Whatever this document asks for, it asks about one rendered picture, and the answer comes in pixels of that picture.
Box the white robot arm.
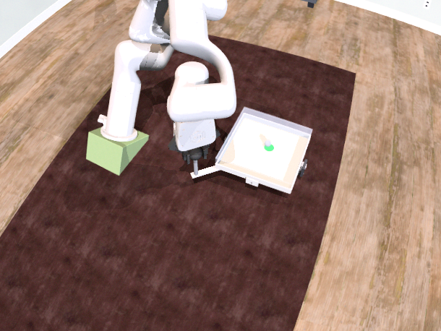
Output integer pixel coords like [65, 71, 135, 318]
[98, 0, 236, 142]

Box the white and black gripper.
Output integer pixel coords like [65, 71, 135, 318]
[168, 119, 221, 165]

